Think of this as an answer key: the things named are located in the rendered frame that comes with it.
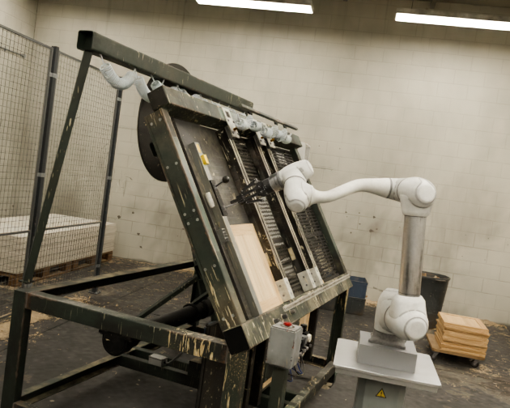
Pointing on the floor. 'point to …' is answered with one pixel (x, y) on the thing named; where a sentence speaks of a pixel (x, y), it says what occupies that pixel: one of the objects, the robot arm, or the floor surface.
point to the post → (277, 396)
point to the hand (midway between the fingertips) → (237, 200)
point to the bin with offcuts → (433, 295)
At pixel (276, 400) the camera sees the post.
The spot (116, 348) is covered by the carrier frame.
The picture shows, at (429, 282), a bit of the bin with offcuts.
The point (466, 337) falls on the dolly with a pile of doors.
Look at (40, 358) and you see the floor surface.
